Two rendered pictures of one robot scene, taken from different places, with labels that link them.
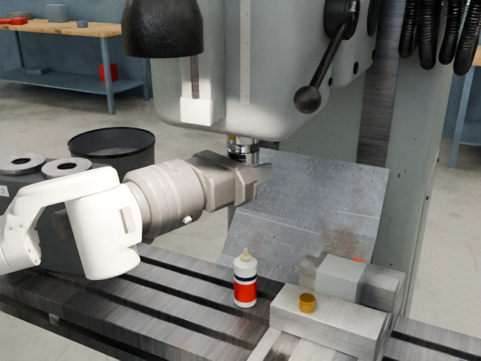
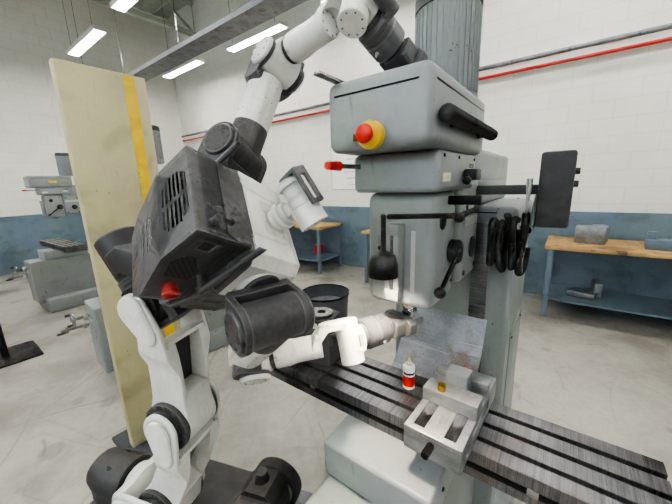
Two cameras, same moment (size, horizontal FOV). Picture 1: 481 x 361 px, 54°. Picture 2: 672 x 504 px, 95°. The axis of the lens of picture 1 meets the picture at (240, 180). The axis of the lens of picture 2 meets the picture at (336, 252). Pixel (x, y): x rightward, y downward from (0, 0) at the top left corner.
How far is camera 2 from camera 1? 0.32 m
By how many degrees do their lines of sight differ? 16
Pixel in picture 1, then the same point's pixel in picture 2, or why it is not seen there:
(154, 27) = (382, 270)
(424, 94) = (503, 282)
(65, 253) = not seen: hidden behind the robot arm
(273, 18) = (424, 259)
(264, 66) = (420, 277)
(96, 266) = (348, 359)
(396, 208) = (492, 342)
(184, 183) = (384, 325)
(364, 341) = (471, 408)
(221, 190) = (400, 328)
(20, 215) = (320, 335)
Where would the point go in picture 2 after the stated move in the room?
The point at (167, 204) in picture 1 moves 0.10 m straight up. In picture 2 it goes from (377, 334) to (377, 300)
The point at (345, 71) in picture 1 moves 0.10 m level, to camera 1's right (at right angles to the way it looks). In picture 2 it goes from (458, 274) to (492, 275)
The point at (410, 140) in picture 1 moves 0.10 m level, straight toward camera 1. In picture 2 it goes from (497, 305) to (495, 315)
